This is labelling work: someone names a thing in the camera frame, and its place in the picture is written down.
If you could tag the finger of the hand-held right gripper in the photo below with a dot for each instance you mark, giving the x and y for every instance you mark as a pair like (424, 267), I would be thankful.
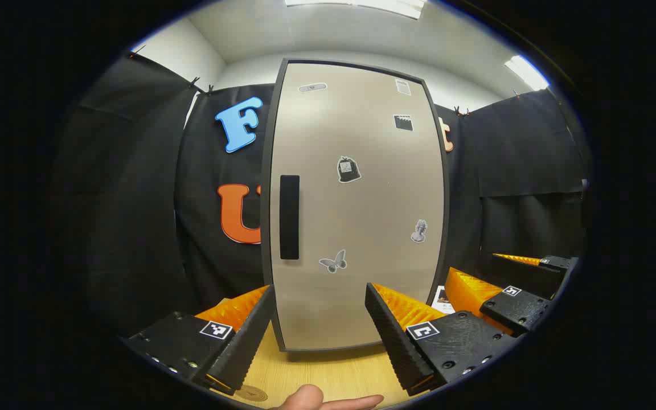
(519, 310)
(556, 263)

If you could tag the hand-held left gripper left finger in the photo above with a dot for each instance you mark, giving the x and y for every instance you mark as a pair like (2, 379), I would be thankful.
(248, 347)

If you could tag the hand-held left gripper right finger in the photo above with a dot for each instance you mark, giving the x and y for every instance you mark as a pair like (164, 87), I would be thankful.
(396, 347)

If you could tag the round brown coaster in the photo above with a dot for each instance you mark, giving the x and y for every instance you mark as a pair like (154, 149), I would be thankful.
(251, 393)

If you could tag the beige cabinet door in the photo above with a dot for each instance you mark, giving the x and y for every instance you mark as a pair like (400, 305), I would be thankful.
(362, 228)

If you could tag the white portrait cover book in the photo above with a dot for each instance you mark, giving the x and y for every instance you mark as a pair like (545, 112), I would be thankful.
(442, 299)

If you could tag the black backdrop cloth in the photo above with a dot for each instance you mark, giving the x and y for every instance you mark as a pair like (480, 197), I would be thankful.
(134, 199)

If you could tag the ceiling light panel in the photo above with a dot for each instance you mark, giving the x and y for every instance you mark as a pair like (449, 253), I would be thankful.
(526, 73)
(356, 7)

